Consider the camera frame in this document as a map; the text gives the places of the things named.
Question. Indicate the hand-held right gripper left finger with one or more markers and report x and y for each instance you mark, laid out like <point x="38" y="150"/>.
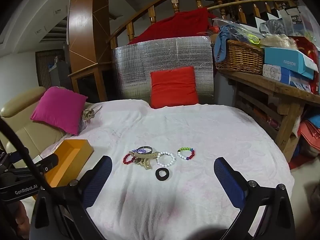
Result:
<point x="100" y="177"/>

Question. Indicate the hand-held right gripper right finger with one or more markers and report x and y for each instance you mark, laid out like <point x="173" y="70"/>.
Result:
<point x="228" y="182"/>

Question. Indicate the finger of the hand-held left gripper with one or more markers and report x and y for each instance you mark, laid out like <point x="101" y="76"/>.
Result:
<point x="50" y="160"/>

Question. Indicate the orange box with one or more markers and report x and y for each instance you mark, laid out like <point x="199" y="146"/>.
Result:
<point x="72" y="152"/>

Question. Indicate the thin black bangle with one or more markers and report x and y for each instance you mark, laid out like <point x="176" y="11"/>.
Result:
<point x="144" y="146"/>

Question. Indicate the beige leather armchair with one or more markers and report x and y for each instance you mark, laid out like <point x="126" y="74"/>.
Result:
<point x="25" y="135"/>

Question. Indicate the pink cushion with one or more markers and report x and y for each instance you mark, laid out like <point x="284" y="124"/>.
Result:
<point x="57" y="107"/>

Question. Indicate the white textured blanket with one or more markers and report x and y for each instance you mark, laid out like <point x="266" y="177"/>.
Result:
<point x="200" y="135"/>

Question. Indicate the small brown ornament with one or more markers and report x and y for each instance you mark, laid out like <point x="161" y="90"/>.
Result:
<point x="88" y="113"/>

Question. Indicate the wooden glass cabinet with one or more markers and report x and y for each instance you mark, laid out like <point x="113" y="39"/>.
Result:
<point x="85" y="82"/>

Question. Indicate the coral bag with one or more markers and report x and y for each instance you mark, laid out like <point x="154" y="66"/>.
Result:
<point x="308" y="135"/>

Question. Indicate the dark lattice screen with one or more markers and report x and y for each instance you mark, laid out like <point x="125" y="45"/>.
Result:
<point x="45" y="67"/>

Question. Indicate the wooden table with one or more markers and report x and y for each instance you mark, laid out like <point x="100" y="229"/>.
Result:
<point x="287" y="92"/>

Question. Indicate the red cushion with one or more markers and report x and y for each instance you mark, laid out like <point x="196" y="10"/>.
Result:
<point x="172" y="87"/>

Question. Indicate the white floral box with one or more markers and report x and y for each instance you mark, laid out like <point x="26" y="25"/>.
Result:
<point x="275" y="71"/>

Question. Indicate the wicker basket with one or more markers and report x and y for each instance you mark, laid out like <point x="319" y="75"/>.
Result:
<point x="240" y="57"/>

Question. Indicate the blue shoe box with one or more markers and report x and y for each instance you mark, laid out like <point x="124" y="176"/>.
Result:
<point x="282" y="60"/>

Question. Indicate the wooden column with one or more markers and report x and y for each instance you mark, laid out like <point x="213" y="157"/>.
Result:
<point x="85" y="30"/>

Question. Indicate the silver foil panel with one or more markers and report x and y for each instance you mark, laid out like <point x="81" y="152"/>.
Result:
<point x="160" y="55"/>

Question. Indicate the blue cloth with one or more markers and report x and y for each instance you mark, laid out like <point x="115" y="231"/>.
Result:
<point x="222" y="38"/>

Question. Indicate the red gift bag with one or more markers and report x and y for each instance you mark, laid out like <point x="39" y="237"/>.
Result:
<point x="306" y="46"/>

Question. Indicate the clear plastic bag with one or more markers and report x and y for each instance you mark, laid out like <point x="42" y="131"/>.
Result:
<point x="272" y="27"/>

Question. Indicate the red blanket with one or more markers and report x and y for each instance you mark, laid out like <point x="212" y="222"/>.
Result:
<point x="175" y="26"/>

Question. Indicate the wooden stair railing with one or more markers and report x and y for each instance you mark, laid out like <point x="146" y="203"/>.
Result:
<point x="175" y="3"/>

